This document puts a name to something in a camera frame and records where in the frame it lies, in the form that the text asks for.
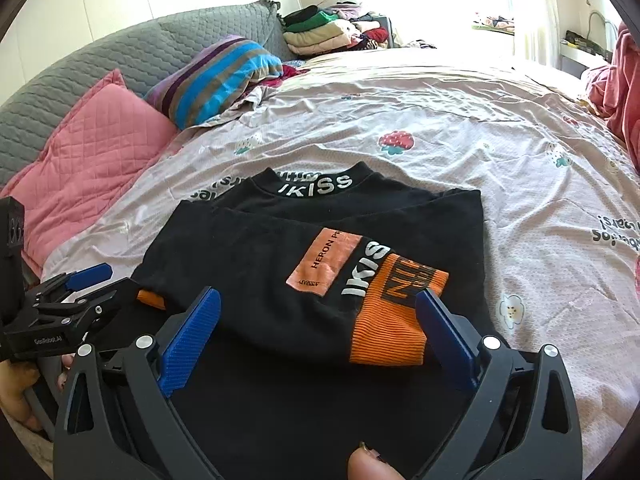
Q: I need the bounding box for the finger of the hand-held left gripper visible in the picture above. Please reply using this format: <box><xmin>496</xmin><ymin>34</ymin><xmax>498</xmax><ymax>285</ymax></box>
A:
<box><xmin>37</xmin><ymin>279</ymin><xmax>144</xmax><ymax>348</ymax></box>
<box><xmin>24</xmin><ymin>263</ymin><xmax>114</xmax><ymax>311</ymax></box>

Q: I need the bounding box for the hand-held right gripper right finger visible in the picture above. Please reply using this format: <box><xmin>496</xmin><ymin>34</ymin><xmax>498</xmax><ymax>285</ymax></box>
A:
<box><xmin>414</xmin><ymin>288</ymin><xmax>584</xmax><ymax>480</ymax></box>

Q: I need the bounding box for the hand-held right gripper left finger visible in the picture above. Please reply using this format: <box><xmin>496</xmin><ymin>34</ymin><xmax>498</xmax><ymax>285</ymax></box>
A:
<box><xmin>52</xmin><ymin>286</ymin><xmax>226</xmax><ymax>480</ymax></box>

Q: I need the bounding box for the black sweater with orange cuffs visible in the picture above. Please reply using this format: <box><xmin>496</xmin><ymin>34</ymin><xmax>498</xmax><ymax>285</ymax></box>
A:
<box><xmin>95</xmin><ymin>161</ymin><xmax>506</xmax><ymax>480</ymax></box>

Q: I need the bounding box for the pile of folded clothes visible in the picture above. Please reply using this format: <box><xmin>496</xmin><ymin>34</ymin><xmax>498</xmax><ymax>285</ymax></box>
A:
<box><xmin>281</xmin><ymin>2</ymin><xmax>394</xmax><ymax>56</ymax></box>

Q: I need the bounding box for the person's left hand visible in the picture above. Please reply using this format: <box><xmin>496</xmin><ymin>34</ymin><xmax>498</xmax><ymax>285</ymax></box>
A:
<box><xmin>0</xmin><ymin>354</ymin><xmax>76</xmax><ymax>433</ymax></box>

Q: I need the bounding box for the person's right hand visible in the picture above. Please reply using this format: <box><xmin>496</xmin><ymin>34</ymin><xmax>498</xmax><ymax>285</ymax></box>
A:
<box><xmin>346</xmin><ymin>441</ymin><xmax>407</xmax><ymax>480</ymax></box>

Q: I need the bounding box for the pink quilted pillow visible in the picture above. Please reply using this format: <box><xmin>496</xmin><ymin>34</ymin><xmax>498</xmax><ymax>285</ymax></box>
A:
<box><xmin>0</xmin><ymin>70</ymin><xmax>179</xmax><ymax>281</ymax></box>

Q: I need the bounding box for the floral pink bedsheet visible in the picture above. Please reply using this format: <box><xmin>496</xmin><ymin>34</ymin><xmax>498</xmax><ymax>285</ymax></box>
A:
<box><xmin>0</xmin><ymin>47</ymin><xmax>640</xmax><ymax>480</ymax></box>

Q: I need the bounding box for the beige crumpled cloth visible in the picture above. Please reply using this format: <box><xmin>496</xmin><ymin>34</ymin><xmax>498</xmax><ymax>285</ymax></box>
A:
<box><xmin>192</xmin><ymin>82</ymin><xmax>274</xmax><ymax>128</ymax></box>

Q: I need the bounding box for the striped pillow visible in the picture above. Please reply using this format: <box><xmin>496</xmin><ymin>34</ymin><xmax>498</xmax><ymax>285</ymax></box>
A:
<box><xmin>145</xmin><ymin>35</ymin><xmax>284</xmax><ymax>130</ymax></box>

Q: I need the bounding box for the grey quilted headboard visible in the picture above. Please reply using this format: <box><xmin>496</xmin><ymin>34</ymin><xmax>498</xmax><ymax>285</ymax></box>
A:
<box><xmin>0</xmin><ymin>0</ymin><xmax>296</xmax><ymax>188</ymax></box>

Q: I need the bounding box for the pink crumpled blanket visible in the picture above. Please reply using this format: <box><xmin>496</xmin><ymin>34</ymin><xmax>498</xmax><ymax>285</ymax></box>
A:
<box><xmin>580</xmin><ymin>20</ymin><xmax>640</xmax><ymax>171</ymax></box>

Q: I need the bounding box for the small patterned cloth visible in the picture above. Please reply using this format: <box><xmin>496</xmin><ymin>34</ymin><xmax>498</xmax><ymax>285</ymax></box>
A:
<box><xmin>471</xmin><ymin>14</ymin><xmax>517</xmax><ymax>34</ymax></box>

